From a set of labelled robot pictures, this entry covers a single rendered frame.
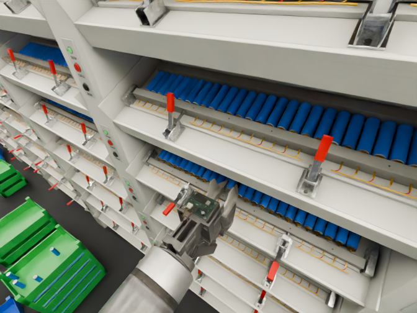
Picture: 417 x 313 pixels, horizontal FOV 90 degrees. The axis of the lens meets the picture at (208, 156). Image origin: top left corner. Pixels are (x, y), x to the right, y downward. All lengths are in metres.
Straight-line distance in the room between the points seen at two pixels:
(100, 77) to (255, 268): 0.63
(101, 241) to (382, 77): 1.73
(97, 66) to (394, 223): 0.57
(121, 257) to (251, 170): 1.39
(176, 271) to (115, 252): 1.34
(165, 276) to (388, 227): 0.31
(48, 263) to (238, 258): 1.03
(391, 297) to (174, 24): 0.51
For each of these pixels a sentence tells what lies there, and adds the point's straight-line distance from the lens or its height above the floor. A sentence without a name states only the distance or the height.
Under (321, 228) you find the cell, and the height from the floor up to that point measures 1.00.
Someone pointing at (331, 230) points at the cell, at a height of 1.00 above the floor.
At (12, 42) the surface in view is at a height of 1.23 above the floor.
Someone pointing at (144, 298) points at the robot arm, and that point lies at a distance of 0.36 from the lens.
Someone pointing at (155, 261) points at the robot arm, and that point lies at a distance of 0.37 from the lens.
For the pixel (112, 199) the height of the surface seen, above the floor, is 0.55.
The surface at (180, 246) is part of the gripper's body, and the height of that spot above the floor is 1.08.
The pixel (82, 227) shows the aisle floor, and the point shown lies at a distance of 1.91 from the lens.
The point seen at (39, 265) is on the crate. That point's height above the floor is 0.32.
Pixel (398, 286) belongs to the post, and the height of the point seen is 1.05.
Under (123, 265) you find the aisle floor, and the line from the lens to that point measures 1.63.
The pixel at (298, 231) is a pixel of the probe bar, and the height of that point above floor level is 0.99.
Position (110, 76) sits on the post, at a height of 1.24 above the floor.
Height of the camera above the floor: 1.40
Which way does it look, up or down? 41 degrees down
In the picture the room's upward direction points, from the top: 3 degrees counter-clockwise
